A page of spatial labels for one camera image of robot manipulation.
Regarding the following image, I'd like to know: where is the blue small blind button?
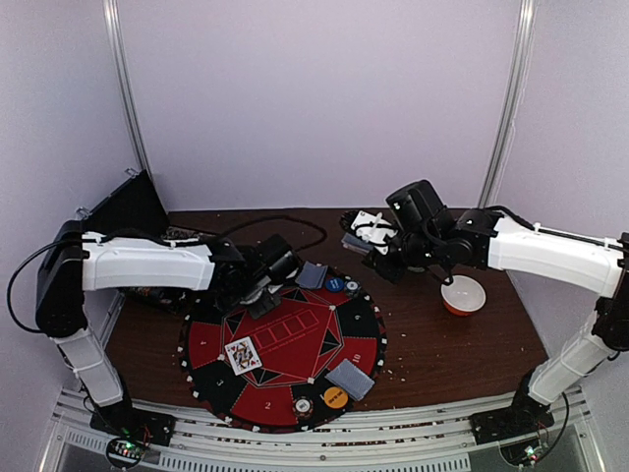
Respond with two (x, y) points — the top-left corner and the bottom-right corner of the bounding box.
(324, 277), (345, 293)

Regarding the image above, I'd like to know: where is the red poker chip stack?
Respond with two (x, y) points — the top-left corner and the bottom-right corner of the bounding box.
(293, 396), (314, 419)

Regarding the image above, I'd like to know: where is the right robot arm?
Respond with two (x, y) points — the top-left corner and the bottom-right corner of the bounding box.
(349, 180), (628, 435)

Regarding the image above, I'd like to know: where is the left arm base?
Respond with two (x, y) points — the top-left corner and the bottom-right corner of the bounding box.
(89, 408), (176, 446)

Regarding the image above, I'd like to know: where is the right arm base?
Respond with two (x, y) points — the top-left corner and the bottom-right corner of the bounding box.
(469, 407), (554, 444)

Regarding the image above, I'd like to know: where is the face-up king card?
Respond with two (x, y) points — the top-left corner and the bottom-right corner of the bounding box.
(224, 336), (262, 376)

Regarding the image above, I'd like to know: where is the left aluminium frame post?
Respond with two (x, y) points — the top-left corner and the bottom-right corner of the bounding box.
(102, 0), (153, 179)

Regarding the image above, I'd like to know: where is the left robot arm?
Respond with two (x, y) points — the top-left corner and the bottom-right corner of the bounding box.
(14, 220), (301, 437)

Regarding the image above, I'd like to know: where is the front aluminium rail frame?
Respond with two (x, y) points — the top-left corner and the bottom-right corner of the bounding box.
(34, 387), (611, 471)

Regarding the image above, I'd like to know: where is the aluminium frame post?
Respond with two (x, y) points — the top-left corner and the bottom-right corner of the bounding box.
(102, 0), (153, 179)
(478, 0), (538, 207)

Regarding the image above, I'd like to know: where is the white and orange bowl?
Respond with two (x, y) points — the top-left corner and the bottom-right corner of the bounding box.
(440, 275), (486, 317)

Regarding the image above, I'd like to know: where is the black poker set case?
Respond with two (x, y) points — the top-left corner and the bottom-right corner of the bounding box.
(73, 169), (198, 311)

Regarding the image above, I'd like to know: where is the small pile of dealt cards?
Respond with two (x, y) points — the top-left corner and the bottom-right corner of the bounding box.
(325, 359), (375, 400)

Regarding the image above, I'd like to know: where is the deck of blue cards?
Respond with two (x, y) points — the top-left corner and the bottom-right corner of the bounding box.
(341, 233), (372, 255)

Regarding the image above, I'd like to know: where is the orange big blind button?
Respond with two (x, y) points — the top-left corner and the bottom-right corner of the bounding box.
(322, 385), (350, 409)

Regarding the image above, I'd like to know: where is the round poker table mat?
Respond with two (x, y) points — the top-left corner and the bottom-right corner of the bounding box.
(178, 269), (387, 434)

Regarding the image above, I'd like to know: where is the right aluminium frame post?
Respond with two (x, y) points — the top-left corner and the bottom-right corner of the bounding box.
(478, 0), (538, 207)

